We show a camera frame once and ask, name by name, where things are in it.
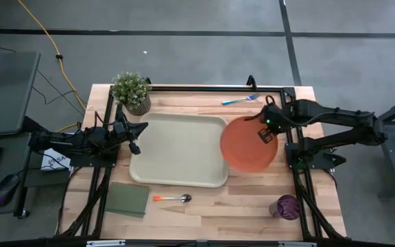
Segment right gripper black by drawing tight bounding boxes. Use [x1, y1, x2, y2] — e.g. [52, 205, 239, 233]
[244, 95, 289, 145]

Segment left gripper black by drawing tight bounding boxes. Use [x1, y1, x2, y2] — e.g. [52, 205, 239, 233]
[113, 109, 149, 156]

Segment blue-handled fork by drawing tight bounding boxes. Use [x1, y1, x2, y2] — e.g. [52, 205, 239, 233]
[222, 93, 261, 106]

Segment orange plate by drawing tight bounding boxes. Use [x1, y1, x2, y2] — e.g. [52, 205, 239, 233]
[219, 115, 279, 174]

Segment orange-handled metal spoon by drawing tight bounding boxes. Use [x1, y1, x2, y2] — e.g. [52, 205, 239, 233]
[152, 193, 193, 204]

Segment purple plastic cup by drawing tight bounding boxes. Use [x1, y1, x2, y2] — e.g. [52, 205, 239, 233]
[269, 194, 302, 221]

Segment beige plastic tray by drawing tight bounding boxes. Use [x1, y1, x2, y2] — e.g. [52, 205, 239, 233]
[129, 112, 230, 189]

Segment potted plant in ribbed pot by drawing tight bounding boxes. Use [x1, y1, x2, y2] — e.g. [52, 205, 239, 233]
[110, 71, 152, 117]

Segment green folded napkin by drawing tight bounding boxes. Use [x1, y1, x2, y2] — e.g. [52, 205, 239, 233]
[104, 181, 151, 219]

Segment white cardboard box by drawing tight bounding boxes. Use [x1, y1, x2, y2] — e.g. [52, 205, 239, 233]
[40, 147, 73, 172]

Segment dark low desk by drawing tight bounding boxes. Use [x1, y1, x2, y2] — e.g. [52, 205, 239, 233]
[0, 132, 71, 217]

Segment grey desk top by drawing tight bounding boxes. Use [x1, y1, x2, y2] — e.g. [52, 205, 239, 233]
[0, 51, 42, 138]

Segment caster wheel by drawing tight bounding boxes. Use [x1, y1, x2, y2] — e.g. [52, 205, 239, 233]
[13, 209, 31, 220]

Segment black computer mouse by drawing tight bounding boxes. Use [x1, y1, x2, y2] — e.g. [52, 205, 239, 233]
[0, 174, 21, 208]

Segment black aluminium table frame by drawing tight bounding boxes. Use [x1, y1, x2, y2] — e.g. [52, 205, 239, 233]
[55, 85, 348, 241]

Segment silver metal bracket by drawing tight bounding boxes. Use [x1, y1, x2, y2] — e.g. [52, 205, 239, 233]
[278, 241, 318, 247]
[86, 239, 127, 247]

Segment yellow cable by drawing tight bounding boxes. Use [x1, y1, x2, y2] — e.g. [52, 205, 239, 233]
[16, 0, 87, 133]

